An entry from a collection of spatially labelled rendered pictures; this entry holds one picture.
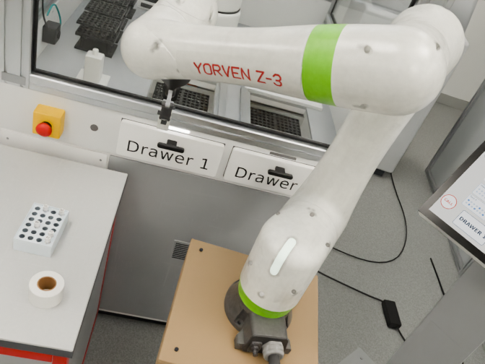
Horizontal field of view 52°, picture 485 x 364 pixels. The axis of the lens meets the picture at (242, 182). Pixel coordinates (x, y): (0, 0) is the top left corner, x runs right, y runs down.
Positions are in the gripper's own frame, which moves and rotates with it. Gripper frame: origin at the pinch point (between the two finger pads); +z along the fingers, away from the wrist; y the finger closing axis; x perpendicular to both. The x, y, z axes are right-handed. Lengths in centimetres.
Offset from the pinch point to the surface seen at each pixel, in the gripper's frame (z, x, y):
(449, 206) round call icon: -1, 79, 6
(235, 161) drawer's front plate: 14.7, 22.1, -3.0
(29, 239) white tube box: 13.3, -23.2, 32.5
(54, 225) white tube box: 14.8, -19.3, 27.4
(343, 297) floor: 111, 101, -9
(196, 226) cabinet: 43.2, 17.6, 5.4
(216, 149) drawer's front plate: 12.5, 16.0, -3.8
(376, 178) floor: 148, 144, -110
